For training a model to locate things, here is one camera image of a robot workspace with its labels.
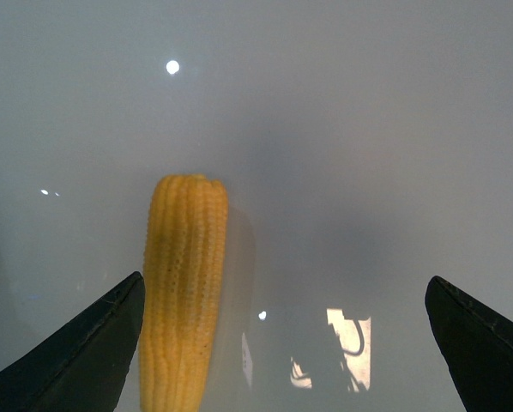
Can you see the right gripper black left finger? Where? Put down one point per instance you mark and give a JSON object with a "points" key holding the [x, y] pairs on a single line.
{"points": [[83, 365]]}

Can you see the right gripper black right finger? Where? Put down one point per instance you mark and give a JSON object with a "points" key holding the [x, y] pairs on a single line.
{"points": [[476, 343]]}

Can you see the yellow corn cob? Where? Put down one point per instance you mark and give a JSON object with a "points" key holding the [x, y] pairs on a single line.
{"points": [[183, 266]]}

